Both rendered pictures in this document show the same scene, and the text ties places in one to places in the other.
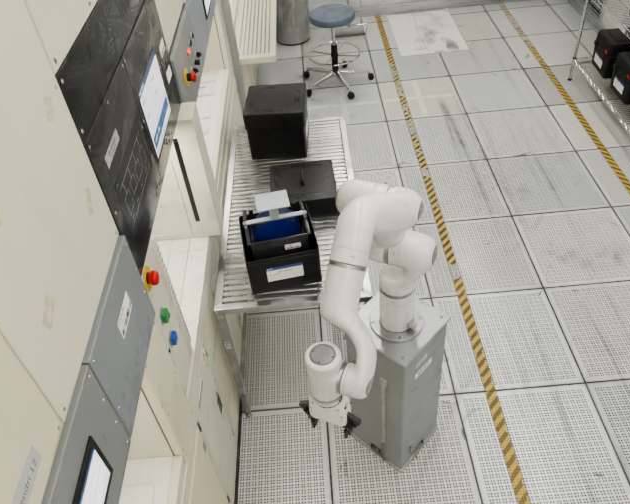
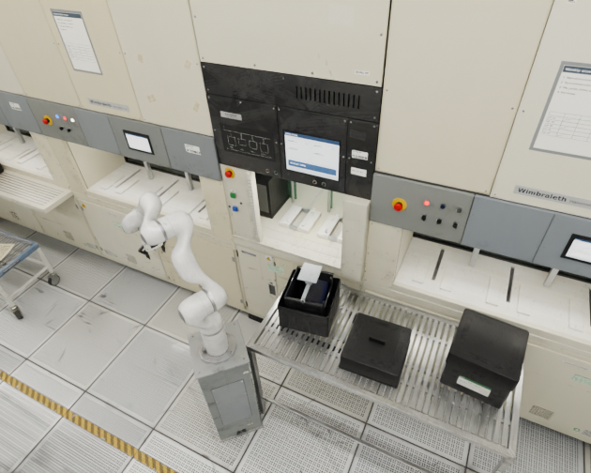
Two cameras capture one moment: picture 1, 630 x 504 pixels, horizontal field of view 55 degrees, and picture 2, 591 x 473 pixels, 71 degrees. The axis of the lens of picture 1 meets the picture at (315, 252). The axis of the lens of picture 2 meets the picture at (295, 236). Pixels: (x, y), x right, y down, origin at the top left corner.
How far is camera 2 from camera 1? 2.62 m
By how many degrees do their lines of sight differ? 78
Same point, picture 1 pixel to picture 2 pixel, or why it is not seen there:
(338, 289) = not seen: hidden behind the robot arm
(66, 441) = (138, 122)
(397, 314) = not seen: hidden behind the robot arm
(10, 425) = (123, 94)
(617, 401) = not seen: outside the picture
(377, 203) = (145, 205)
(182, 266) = (324, 251)
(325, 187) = (357, 353)
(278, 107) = (468, 337)
